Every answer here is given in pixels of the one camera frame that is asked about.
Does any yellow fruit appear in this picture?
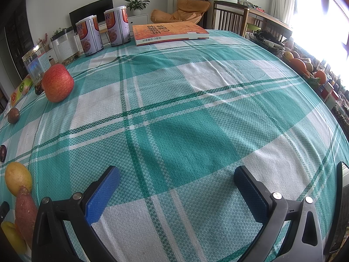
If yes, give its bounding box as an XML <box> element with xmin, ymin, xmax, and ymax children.
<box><xmin>0</xmin><ymin>221</ymin><xmax>27</xmax><ymax>254</ymax></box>

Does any cluttered wooden desk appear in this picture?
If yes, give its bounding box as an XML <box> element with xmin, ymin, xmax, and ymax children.
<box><xmin>240</xmin><ymin>4</ymin><xmax>293</xmax><ymax>41</ymax></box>

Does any red apple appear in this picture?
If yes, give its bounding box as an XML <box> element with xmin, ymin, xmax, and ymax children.
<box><xmin>41</xmin><ymin>64</ymin><xmax>75</xmax><ymax>103</ymax></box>

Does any green white plaid tablecloth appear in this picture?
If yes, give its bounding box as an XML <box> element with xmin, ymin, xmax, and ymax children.
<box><xmin>0</xmin><ymin>29</ymin><xmax>349</xmax><ymax>262</ymax></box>

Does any orange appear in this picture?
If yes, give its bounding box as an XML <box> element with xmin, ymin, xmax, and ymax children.
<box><xmin>289</xmin><ymin>58</ymin><xmax>308</xmax><ymax>75</ymax></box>
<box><xmin>313</xmin><ymin>70</ymin><xmax>328</xmax><ymax>85</ymax></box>

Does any dark wooden chair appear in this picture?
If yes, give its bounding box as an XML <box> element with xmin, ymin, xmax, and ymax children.
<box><xmin>213</xmin><ymin>0</ymin><xmax>250</xmax><ymax>37</ymax></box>

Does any glass jar gold lid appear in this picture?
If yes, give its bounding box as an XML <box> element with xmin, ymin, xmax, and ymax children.
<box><xmin>22</xmin><ymin>46</ymin><xmax>50</xmax><ymax>84</ymax></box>

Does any brown passion fruit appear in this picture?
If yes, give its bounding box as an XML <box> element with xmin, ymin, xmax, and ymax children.
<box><xmin>7</xmin><ymin>108</ymin><xmax>20</xmax><ymax>124</ymax></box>

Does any dark wall cabinet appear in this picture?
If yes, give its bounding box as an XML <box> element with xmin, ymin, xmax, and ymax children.
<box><xmin>4</xmin><ymin>5</ymin><xmax>31</xmax><ymax>79</ymax></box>

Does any white orange printed can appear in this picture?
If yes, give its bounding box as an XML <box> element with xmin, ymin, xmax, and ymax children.
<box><xmin>104</xmin><ymin>5</ymin><xmax>131</xmax><ymax>47</ymax></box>
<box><xmin>75</xmin><ymin>16</ymin><xmax>104</xmax><ymax>58</ymax></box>

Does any fruit print box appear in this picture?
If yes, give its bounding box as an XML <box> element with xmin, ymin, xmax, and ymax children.
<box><xmin>5</xmin><ymin>75</ymin><xmax>33</xmax><ymax>110</ymax></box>

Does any black television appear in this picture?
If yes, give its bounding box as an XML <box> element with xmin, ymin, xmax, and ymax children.
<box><xmin>69</xmin><ymin>0</ymin><xmax>114</xmax><ymax>29</ymax></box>

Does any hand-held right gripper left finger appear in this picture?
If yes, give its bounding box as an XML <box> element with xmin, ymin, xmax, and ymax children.
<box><xmin>32</xmin><ymin>165</ymin><xmax>121</xmax><ymax>262</ymax></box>

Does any red sweet potato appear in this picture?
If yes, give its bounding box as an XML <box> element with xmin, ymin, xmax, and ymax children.
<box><xmin>14</xmin><ymin>186</ymin><xmax>39</xmax><ymax>247</ymax></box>

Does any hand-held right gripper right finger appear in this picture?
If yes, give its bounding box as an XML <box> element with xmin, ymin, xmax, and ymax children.
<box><xmin>234</xmin><ymin>165</ymin><xmax>323</xmax><ymax>262</ymax></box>

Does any red berry branch vase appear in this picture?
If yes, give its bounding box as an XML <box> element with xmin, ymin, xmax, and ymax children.
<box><xmin>37</xmin><ymin>33</ymin><xmax>50</xmax><ymax>53</ymax></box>

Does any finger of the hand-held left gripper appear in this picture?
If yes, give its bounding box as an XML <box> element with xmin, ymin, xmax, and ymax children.
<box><xmin>0</xmin><ymin>201</ymin><xmax>10</xmax><ymax>221</ymax></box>

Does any white low cabinet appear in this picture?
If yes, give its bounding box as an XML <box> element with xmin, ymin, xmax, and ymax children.
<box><xmin>127</xmin><ymin>15</ymin><xmax>149</xmax><ymax>30</ymax></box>

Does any clear plastic jar black lid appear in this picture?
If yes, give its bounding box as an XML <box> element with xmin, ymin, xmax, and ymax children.
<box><xmin>50</xmin><ymin>29</ymin><xmax>79</xmax><ymax>62</ymax></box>

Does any orange cover book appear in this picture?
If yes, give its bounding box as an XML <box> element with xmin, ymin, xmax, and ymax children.
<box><xmin>132</xmin><ymin>22</ymin><xmax>210</xmax><ymax>46</ymax></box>

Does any orange beanbag chair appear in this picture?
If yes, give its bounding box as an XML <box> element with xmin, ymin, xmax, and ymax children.
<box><xmin>151</xmin><ymin>0</ymin><xmax>212</xmax><ymax>25</ymax></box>

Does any yellow red mango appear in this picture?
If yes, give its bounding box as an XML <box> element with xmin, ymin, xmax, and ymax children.
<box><xmin>5</xmin><ymin>162</ymin><xmax>33</xmax><ymax>197</ymax></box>

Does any green potted plant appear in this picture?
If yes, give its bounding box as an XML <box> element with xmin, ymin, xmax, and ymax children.
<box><xmin>125</xmin><ymin>0</ymin><xmax>151</xmax><ymax>17</ymax></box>

